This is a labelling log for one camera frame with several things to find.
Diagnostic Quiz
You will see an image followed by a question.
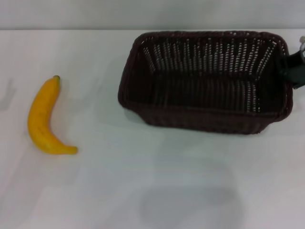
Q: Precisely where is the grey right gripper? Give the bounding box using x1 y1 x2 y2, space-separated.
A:
280 35 305 90

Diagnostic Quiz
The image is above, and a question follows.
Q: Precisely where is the dark brown woven basket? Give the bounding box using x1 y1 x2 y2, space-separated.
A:
117 31 293 135

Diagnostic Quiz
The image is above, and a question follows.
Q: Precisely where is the yellow banana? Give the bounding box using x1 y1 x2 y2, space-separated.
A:
27 75 79 156

